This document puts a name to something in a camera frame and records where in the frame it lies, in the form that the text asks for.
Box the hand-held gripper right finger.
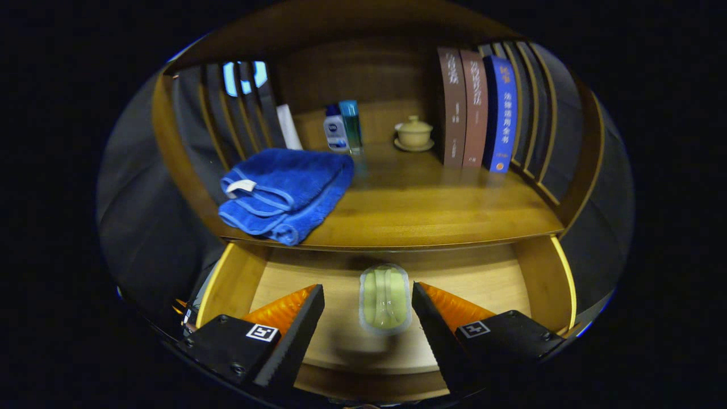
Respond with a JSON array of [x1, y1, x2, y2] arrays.
[[412, 281, 569, 398]]

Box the wooden countertop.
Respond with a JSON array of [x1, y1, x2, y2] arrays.
[[219, 142, 564, 252]]

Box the teal bottle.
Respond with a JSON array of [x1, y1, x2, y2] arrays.
[[339, 100, 364, 154]]

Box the wooden cabinet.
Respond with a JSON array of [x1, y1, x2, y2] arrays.
[[152, 0, 605, 252]]

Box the white bottle with blue cap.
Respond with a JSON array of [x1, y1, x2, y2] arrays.
[[324, 105, 350, 153]]

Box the wooden drawer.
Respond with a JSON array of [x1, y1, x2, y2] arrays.
[[196, 236, 577, 404]]

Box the reddish brown book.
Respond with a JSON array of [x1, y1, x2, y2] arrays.
[[459, 49, 489, 168]]

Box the dark brown book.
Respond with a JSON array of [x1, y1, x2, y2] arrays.
[[436, 47, 467, 168]]

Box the folded blue towel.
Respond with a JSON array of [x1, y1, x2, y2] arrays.
[[219, 148, 356, 246]]

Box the blue book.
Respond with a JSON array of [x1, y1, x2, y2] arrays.
[[483, 55, 519, 173]]

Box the white card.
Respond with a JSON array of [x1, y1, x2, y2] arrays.
[[276, 104, 304, 151]]

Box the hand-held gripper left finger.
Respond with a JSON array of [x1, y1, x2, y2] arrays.
[[179, 284, 325, 393]]

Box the beige lidded teacup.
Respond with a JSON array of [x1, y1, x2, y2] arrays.
[[394, 115, 435, 153]]

